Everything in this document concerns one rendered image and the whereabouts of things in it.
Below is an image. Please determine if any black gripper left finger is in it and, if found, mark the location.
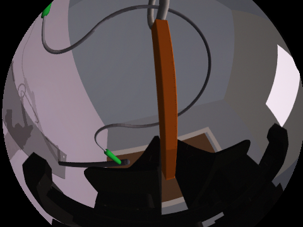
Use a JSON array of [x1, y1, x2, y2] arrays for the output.
[[84, 136, 162, 214]]

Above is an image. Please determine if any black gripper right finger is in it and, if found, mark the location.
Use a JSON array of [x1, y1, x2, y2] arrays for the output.
[[175, 139, 251, 209]]

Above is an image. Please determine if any orange handle with grey loop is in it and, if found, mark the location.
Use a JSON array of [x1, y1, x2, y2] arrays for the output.
[[147, 0, 177, 180]]

